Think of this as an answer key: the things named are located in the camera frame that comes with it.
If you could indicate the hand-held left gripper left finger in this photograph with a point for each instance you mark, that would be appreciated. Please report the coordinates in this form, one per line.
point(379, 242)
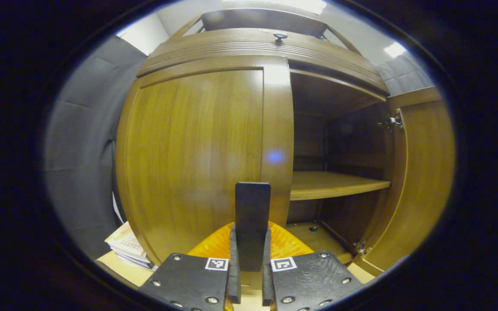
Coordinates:
point(234, 280)

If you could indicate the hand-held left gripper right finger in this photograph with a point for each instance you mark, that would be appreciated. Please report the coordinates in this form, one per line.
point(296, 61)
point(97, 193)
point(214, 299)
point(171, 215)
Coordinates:
point(267, 280)

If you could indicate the wooden double-door shoe cabinet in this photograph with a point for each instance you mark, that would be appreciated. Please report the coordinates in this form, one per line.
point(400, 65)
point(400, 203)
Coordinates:
point(339, 181)

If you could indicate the thin white book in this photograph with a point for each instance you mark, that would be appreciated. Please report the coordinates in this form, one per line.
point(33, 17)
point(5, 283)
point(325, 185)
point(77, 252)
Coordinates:
point(138, 261)

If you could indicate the white orange cover book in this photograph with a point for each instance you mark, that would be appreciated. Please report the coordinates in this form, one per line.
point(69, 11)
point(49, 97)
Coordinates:
point(121, 242)

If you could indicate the small ceiling spotlight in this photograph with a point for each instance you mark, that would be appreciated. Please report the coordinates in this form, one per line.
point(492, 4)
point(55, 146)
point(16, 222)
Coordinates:
point(394, 49)

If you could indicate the large ceiling light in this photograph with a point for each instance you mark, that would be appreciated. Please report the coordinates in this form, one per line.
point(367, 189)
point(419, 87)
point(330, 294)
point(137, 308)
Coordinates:
point(283, 4)

